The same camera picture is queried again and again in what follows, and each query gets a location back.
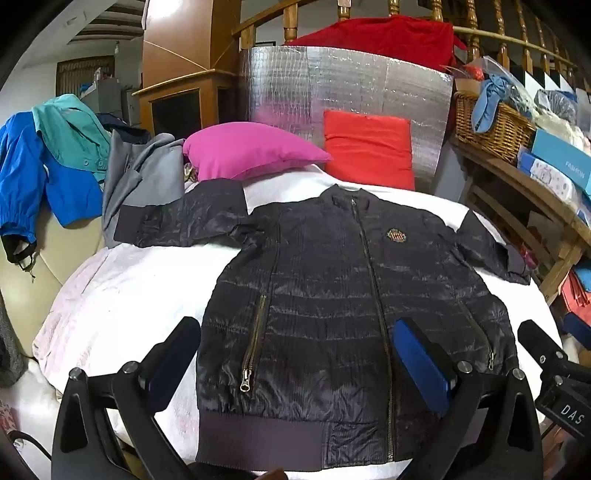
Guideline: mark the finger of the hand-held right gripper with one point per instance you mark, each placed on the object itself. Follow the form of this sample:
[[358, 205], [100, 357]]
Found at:
[[538, 339]]

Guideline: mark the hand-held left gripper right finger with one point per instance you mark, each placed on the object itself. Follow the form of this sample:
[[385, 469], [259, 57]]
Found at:
[[420, 364]]

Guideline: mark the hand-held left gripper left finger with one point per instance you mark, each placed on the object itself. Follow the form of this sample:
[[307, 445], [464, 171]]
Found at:
[[178, 355]]

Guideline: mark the black quilted jacket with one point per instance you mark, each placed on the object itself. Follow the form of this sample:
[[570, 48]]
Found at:
[[314, 277]]

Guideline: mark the stack of red folded cloths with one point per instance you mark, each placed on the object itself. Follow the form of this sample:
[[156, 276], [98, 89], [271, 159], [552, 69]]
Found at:
[[577, 290]]

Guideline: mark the white fluffy blanket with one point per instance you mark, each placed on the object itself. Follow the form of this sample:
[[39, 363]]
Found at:
[[138, 300]]

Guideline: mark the wooden side table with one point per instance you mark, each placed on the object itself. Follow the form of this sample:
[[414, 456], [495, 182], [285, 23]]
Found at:
[[531, 189]]

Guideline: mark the white patterned box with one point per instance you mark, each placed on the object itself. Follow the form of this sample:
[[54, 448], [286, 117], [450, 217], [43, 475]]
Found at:
[[549, 177]]

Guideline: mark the dark grey knit garment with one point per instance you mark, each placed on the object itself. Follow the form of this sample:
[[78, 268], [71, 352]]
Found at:
[[9, 346]]

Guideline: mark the grey coat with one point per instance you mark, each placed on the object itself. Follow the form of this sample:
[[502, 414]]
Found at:
[[143, 180]]

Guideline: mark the blue cardboard box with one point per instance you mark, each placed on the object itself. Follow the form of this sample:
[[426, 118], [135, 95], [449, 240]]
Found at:
[[561, 157]]

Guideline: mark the wicker basket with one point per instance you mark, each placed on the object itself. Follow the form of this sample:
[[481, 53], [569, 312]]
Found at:
[[498, 134]]

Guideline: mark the red pillow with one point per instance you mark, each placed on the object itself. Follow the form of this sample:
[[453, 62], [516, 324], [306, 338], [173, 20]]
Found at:
[[369, 152]]

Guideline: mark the pink pillow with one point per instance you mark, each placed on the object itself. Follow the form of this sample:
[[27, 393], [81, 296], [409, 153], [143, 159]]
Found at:
[[249, 147]]

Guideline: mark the dark navy garment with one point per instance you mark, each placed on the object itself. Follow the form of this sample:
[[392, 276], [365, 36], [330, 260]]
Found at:
[[122, 124]]

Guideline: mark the blue jacket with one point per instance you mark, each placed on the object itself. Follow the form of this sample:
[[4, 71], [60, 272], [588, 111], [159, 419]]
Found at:
[[27, 170]]

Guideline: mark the blue cloth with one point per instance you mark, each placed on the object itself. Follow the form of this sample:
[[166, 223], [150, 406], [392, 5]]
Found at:
[[494, 97]]

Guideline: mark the teal jacket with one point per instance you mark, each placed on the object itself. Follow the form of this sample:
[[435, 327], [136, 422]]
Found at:
[[69, 124]]

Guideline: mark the grey metal cabinet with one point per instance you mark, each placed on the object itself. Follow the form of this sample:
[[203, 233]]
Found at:
[[106, 97]]

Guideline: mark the silver foil insulation sheet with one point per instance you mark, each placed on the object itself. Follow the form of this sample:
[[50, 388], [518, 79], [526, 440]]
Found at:
[[300, 83]]

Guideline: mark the wooden cabinet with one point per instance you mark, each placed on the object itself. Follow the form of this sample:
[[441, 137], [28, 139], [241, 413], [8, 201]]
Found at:
[[184, 55]]

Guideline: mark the wooden stair railing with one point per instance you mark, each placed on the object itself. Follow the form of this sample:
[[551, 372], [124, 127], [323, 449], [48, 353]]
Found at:
[[489, 34]]

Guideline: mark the red cloth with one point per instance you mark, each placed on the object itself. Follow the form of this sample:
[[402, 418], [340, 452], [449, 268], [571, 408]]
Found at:
[[392, 39]]

